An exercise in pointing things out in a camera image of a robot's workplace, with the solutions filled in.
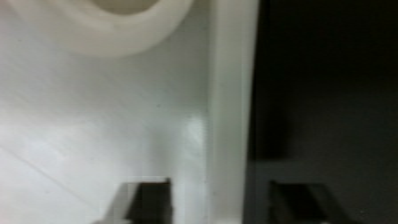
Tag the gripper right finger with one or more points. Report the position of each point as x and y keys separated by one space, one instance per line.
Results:
x=304 y=205

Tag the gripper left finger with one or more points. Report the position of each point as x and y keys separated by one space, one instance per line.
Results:
x=142 y=203

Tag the white square table top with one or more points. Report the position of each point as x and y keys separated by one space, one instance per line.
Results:
x=125 y=101

